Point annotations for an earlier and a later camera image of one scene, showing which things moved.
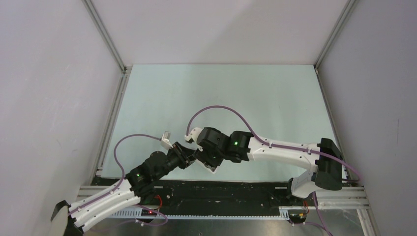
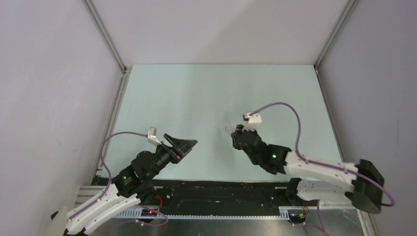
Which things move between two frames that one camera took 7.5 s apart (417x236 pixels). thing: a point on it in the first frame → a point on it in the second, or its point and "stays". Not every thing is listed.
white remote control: x=209 y=168 → x=229 y=128
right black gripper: x=201 y=155 → x=238 y=131
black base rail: x=222 y=197 stays
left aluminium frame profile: x=89 y=190 stays
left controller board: x=147 y=212 stays
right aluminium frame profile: x=365 y=216 stays
